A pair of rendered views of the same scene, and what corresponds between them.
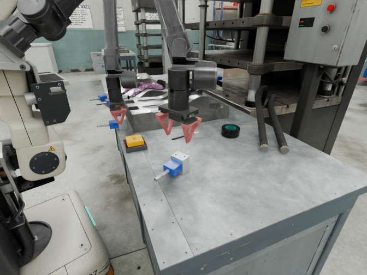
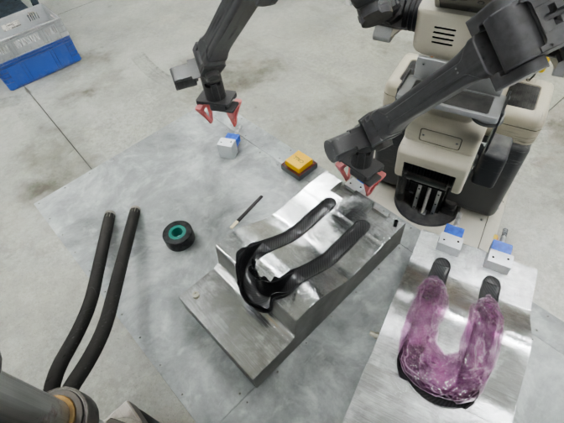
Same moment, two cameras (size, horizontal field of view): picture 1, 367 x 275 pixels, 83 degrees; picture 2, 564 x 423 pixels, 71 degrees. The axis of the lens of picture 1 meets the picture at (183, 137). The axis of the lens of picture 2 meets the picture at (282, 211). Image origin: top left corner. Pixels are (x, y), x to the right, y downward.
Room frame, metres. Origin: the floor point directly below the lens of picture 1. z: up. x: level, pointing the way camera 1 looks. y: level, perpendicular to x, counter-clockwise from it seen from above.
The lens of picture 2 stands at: (1.53, -0.11, 1.67)
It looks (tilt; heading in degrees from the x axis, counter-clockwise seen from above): 51 degrees down; 164
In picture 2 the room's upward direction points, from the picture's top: 7 degrees counter-clockwise
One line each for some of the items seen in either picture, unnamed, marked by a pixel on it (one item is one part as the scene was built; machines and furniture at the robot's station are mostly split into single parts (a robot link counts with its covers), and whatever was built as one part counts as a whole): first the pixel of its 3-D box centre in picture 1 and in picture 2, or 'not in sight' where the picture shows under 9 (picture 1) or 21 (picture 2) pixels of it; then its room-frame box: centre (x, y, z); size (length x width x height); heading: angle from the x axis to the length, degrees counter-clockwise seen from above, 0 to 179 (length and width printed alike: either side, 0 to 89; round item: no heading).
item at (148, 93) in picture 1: (144, 92); (450, 341); (1.36, 0.26, 0.86); 0.50 x 0.26 x 0.11; 130
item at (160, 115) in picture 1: (171, 121); (227, 112); (0.57, 0.04, 0.97); 0.07 x 0.07 x 0.09; 50
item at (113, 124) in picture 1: (111, 124); (366, 182); (0.88, 0.33, 0.83); 0.13 x 0.05 x 0.05; 110
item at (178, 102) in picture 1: (178, 100); (214, 90); (0.56, 0.01, 1.04); 0.10 x 0.07 x 0.07; 50
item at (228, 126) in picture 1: (230, 130); (179, 235); (0.83, -0.21, 0.82); 0.08 x 0.08 x 0.04
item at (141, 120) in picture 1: (175, 104); (295, 259); (1.06, 0.04, 0.87); 0.50 x 0.26 x 0.14; 113
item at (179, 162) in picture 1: (170, 169); (232, 138); (0.53, 0.04, 0.83); 0.13 x 0.05 x 0.05; 141
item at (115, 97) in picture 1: (115, 96); (362, 156); (0.89, 0.30, 0.96); 0.10 x 0.07 x 0.07; 20
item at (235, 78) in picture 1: (238, 75); not in sight; (1.87, -0.49, 0.87); 0.50 x 0.27 x 0.17; 113
